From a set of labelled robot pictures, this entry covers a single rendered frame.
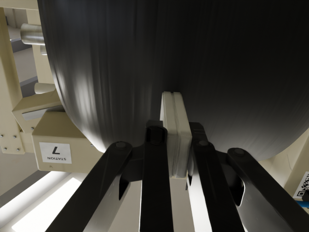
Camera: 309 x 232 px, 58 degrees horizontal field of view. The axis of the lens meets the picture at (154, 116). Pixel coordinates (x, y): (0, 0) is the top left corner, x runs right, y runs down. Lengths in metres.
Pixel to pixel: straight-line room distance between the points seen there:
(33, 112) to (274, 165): 0.75
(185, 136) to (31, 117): 0.90
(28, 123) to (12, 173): 4.68
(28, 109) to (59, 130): 0.17
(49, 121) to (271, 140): 0.75
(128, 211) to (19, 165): 2.29
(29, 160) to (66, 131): 5.01
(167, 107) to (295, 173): 0.45
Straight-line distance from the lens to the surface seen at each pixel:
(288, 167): 0.61
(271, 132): 0.28
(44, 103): 0.99
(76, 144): 0.87
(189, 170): 0.16
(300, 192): 0.65
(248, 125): 0.27
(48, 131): 0.89
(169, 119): 0.17
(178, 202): 4.98
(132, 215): 4.74
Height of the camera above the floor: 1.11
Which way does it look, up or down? 33 degrees up
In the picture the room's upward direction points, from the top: 175 degrees counter-clockwise
